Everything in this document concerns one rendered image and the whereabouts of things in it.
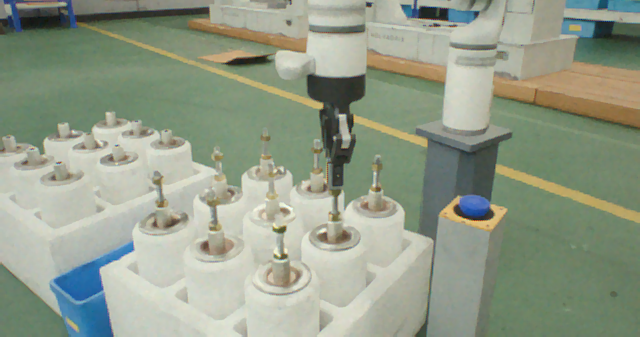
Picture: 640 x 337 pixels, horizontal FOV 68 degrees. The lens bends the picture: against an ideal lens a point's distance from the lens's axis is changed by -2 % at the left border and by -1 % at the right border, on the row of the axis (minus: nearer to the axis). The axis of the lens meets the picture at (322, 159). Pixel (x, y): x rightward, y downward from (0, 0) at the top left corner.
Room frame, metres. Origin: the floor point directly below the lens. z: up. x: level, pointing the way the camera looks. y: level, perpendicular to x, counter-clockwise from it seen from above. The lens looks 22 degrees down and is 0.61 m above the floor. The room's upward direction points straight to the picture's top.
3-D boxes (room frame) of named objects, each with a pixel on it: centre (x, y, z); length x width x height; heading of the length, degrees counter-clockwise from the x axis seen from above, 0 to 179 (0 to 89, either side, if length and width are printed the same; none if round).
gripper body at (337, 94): (0.61, -0.02, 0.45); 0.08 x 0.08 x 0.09
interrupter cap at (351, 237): (0.61, -0.02, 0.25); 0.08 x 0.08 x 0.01
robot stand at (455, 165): (0.96, -0.30, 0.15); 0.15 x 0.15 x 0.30; 38
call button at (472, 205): (0.57, -0.20, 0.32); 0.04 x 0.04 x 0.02
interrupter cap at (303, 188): (0.77, 0.01, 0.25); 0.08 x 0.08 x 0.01
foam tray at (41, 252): (0.98, 0.51, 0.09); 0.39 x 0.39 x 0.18; 52
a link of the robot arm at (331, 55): (0.60, 0.00, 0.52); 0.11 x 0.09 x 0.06; 100
